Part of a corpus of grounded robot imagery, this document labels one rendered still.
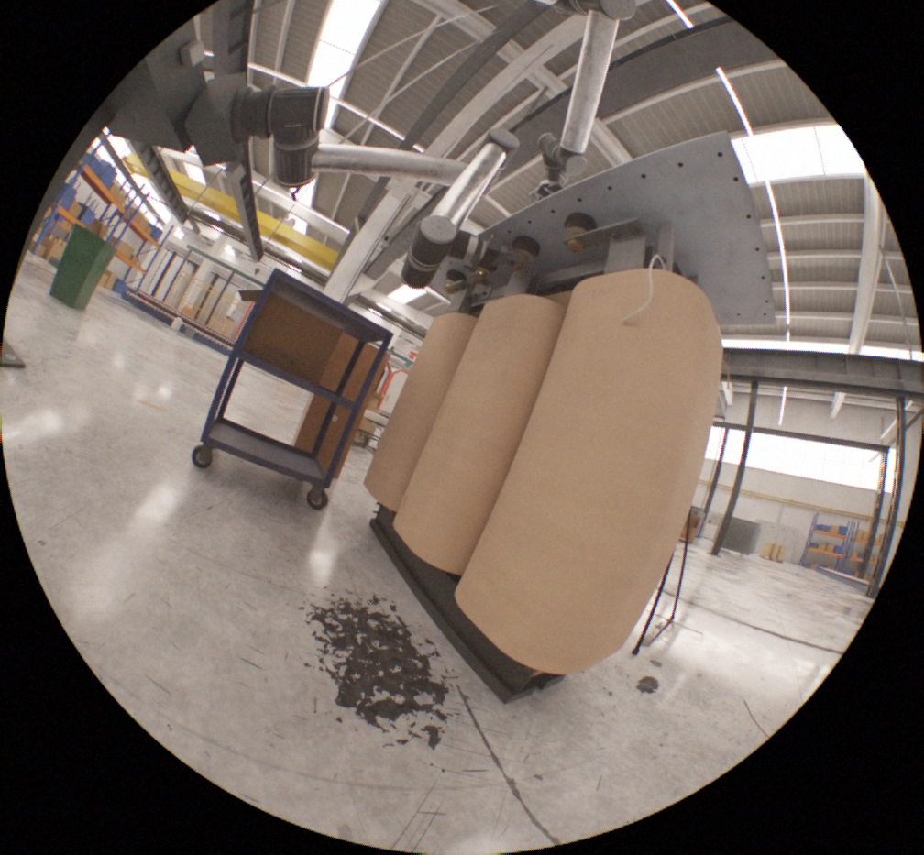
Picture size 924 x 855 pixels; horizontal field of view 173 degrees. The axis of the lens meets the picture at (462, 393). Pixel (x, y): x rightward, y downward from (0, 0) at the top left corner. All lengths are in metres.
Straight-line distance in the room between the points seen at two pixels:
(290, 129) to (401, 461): 1.39
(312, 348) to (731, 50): 4.62
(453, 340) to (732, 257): 1.10
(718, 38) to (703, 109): 6.27
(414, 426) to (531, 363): 0.56
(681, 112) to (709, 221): 9.41
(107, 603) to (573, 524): 0.92
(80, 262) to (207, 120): 3.24
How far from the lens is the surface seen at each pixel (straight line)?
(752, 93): 10.38
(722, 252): 1.09
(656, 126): 10.59
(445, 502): 0.88
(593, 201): 1.01
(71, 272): 4.39
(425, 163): 1.48
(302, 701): 0.69
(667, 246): 0.94
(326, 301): 1.37
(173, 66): 1.35
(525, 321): 0.95
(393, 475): 1.26
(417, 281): 1.01
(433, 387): 1.24
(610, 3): 1.27
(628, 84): 4.37
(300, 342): 1.40
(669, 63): 4.28
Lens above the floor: 0.58
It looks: 8 degrees up
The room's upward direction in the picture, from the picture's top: 23 degrees clockwise
